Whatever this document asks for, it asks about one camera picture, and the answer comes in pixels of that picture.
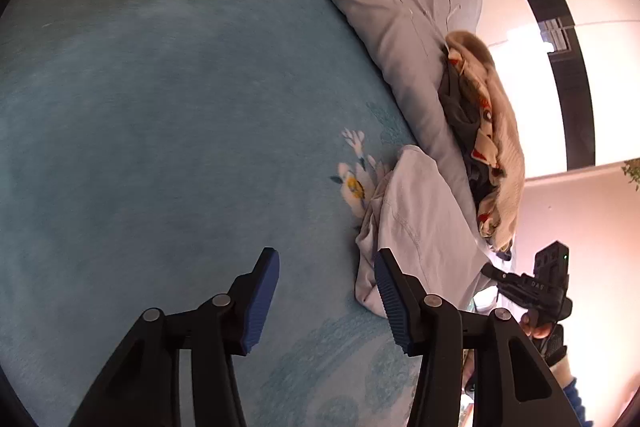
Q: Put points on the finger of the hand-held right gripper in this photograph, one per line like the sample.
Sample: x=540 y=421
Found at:
x=492 y=272

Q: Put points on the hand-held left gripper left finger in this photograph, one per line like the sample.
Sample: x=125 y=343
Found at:
x=260 y=302

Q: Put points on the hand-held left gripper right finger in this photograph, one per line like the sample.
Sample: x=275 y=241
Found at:
x=392 y=302

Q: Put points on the light blue sweatshirt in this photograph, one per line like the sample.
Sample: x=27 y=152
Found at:
x=420 y=217

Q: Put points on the person's right forearm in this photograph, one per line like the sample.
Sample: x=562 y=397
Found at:
x=575 y=402

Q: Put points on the person's right hand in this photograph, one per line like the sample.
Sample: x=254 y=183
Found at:
x=547 y=339

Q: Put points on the white fuzzy sweater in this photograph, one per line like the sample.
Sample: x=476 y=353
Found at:
x=507 y=157

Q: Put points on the cream cartoon-print garment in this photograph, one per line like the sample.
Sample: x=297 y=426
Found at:
x=482 y=107

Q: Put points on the dark grey garment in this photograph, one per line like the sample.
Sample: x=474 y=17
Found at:
x=457 y=107

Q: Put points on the white and black wardrobe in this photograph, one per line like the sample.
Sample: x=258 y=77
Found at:
x=540 y=107

